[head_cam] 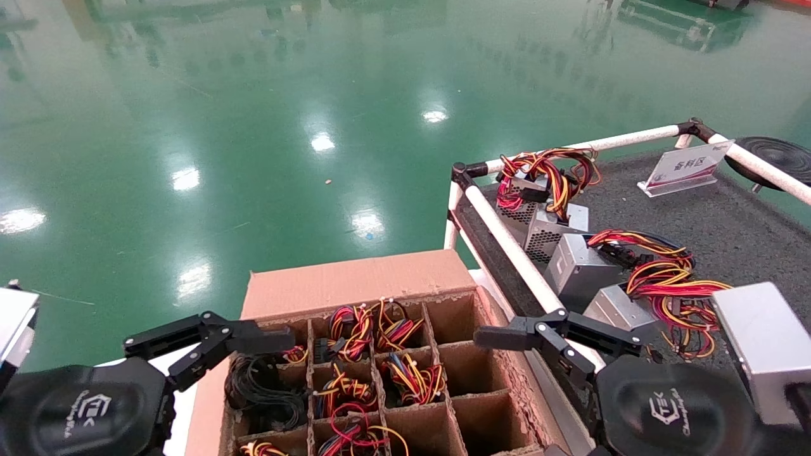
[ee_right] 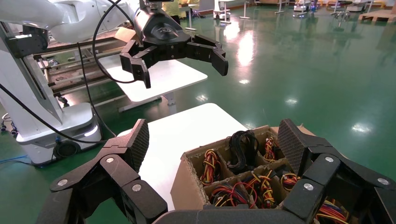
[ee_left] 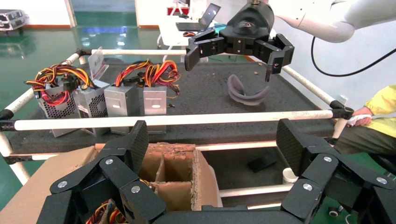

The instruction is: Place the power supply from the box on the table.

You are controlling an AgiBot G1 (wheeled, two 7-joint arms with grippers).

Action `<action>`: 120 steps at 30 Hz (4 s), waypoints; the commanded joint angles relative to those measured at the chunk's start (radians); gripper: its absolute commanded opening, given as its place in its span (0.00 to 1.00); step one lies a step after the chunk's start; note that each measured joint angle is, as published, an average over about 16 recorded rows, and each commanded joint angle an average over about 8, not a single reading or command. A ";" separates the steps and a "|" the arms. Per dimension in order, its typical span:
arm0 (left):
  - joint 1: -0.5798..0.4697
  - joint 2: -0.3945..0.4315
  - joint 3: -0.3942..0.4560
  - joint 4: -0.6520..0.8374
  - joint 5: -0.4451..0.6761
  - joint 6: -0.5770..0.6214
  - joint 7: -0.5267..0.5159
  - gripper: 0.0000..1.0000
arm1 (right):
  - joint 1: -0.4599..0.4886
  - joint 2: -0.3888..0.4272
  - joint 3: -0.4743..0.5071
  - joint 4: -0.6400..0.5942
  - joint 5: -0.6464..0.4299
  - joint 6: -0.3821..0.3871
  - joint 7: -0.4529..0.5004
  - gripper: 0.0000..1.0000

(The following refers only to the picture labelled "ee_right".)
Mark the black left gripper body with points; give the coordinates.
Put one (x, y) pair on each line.
(161, 31)

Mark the white side table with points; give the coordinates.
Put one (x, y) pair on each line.
(167, 77)

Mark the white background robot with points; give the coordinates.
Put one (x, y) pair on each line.
(221, 10)

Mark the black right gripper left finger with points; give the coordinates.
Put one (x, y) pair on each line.
(117, 167)

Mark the brown metal roller rack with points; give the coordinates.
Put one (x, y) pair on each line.
(71, 72)

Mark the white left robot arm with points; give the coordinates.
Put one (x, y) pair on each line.
(77, 18)

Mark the white robot body base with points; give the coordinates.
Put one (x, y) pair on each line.
(31, 102)

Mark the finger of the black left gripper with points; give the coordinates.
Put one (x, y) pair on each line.
(136, 66)
(207, 51)

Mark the wooden pallet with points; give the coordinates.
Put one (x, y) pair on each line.
(377, 15)

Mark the flat cardboard piece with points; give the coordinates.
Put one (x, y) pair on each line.
(125, 34)

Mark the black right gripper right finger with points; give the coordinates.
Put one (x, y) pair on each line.
(315, 173)

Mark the person in yellow shirt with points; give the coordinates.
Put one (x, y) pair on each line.
(173, 7)

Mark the cardboard box with dividers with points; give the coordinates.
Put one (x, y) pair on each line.
(185, 182)

